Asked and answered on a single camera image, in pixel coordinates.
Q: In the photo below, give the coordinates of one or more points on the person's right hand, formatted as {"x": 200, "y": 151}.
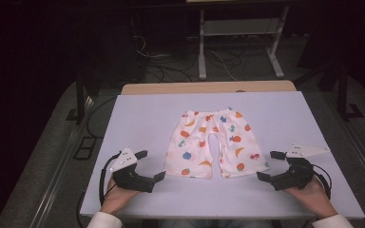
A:
{"x": 312, "y": 198}

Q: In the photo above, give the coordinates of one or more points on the black floor plate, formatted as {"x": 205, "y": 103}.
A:
{"x": 85, "y": 148}

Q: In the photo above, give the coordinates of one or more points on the white metal desk frame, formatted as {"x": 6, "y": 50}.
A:
{"x": 202, "y": 47}

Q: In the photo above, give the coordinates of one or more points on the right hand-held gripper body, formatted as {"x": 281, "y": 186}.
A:
{"x": 293, "y": 175}

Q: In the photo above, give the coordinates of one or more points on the white fruit print pants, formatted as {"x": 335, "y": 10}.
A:
{"x": 215, "y": 142}

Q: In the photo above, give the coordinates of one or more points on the silver floor rail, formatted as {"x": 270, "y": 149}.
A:
{"x": 55, "y": 177}

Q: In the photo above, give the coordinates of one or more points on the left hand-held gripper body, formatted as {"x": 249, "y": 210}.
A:
{"x": 132, "y": 179}

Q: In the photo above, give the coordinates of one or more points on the light purple table board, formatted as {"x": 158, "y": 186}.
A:
{"x": 145, "y": 126}

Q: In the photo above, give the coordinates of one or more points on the person's left hand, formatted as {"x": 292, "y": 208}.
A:
{"x": 117, "y": 198}

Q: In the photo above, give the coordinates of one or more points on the black metal stand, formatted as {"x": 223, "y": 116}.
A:
{"x": 80, "y": 95}
{"x": 342, "y": 95}

